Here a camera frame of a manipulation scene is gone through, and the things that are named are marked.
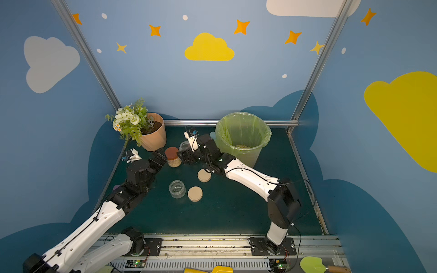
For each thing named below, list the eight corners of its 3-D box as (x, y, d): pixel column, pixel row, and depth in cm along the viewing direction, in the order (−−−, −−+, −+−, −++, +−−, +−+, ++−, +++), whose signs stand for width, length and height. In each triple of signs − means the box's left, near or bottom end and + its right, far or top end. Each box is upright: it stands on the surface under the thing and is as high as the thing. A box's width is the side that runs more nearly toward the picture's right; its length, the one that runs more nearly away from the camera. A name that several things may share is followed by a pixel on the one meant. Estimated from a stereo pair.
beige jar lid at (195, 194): (187, 201, 90) (186, 200, 88) (188, 187, 95) (188, 186, 93) (202, 201, 90) (202, 200, 88) (203, 187, 95) (203, 186, 94)
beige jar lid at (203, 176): (194, 178, 99) (194, 176, 97) (201, 169, 102) (201, 167, 101) (206, 184, 96) (205, 183, 94) (212, 175, 100) (212, 174, 98)
